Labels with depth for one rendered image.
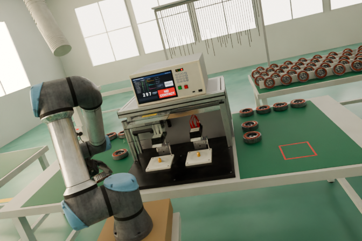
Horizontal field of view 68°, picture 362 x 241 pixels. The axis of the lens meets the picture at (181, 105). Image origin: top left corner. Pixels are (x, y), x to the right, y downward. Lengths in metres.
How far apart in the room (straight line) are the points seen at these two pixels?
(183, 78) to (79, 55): 7.48
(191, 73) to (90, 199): 0.91
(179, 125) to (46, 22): 1.49
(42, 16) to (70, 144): 1.81
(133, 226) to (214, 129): 0.95
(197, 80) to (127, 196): 0.83
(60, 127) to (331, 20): 7.81
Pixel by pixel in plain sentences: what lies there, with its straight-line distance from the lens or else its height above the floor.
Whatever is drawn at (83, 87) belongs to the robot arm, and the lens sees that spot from 1.05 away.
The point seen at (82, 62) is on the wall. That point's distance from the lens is 8.94.
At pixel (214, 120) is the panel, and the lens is 1.79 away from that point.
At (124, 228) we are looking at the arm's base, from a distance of 1.09.
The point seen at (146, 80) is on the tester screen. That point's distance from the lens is 1.65.
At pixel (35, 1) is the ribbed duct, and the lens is 2.75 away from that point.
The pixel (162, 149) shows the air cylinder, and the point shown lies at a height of 0.81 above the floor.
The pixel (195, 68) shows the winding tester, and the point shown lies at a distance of 1.58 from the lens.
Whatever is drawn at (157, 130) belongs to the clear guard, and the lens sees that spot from 1.45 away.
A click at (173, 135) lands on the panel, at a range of 1.86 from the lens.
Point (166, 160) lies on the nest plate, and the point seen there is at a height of 0.78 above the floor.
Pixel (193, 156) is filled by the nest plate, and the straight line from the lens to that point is 1.63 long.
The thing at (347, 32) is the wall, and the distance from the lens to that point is 8.52.
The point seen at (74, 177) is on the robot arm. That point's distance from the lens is 1.03.
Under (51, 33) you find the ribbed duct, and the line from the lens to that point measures 2.62.
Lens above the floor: 1.53
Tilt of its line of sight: 16 degrees down
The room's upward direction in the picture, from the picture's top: 14 degrees counter-clockwise
